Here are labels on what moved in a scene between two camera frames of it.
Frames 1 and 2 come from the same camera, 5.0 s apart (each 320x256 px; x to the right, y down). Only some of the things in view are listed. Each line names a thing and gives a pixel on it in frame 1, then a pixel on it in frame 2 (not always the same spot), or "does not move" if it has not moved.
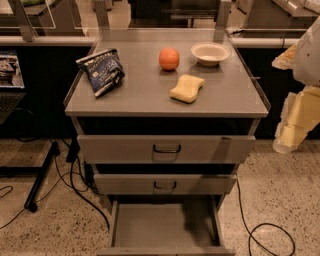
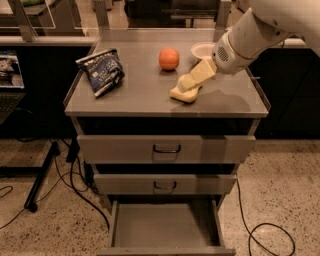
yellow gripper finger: (286, 60) to (186, 82)
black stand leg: (30, 201) does not move
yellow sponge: (187, 89) does not move
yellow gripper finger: (300, 113) to (204, 69)
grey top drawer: (165, 149) does not move
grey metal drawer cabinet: (165, 118) does not move
